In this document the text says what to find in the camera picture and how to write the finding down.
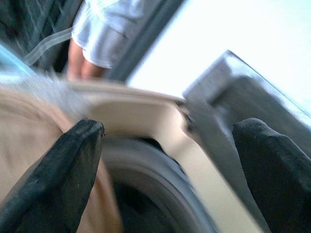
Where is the dark door frame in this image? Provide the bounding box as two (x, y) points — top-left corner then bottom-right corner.
(106, 0), (188, 83)

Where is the beige garment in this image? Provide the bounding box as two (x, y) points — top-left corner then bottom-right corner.
(0, 89), (122, 233)

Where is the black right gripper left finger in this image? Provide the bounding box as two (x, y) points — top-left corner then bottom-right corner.
(0, 118), (105, 233)

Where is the clear plastic hose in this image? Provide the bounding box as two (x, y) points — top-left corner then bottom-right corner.
(24, 28), (73, 66)

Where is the clear plastic sheet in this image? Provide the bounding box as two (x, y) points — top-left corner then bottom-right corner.
(0, 72), (93, 117)

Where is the person in white shirt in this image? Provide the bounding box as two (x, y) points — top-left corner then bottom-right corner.
(71, 0), (146, 70)

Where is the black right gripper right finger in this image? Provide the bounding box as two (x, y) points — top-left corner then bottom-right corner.
(233, 118), (311, 233)

